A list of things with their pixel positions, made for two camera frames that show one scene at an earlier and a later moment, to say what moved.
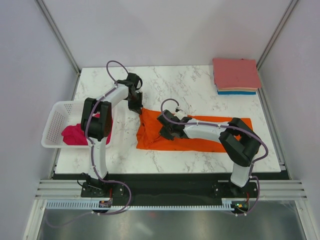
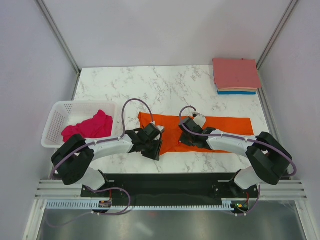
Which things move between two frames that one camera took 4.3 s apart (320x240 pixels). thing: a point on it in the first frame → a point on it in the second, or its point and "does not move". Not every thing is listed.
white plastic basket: (61, 114) does not move
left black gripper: (137, 107) → (155, 154)
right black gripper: (163, 133) → (183, 140)
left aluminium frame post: (54, 28) does not move
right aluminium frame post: (276, 33) does not move
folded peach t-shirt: (238, 89) does not move
